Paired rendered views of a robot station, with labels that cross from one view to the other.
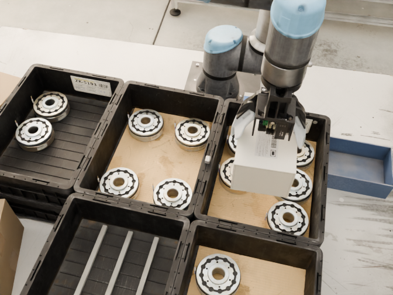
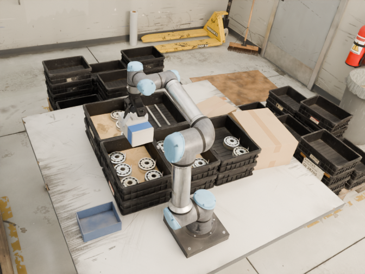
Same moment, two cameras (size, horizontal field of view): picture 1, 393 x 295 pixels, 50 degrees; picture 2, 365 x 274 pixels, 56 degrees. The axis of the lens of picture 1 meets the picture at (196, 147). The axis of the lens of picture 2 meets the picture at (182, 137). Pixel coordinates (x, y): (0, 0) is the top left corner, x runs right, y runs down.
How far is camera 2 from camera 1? 2.10 m
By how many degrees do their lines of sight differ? 81
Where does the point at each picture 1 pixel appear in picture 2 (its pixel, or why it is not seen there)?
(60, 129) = (227, 151)
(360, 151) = (99, 233)
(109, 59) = (272, 217)
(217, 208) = (145, 154)
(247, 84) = (187, 236)
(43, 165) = (216, 139)
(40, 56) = (301, 198)
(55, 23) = not seen: outside the picture
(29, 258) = not seen: hidden behind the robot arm
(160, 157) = not seen: hidden behind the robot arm
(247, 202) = (136, 161)
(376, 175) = (85, 229)
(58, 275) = (174, 119)
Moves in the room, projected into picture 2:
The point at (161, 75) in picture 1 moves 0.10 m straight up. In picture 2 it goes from (238, 224) to (242, 212)
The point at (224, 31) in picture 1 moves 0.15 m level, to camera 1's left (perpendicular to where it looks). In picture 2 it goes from (206, 198) to (227, 186)
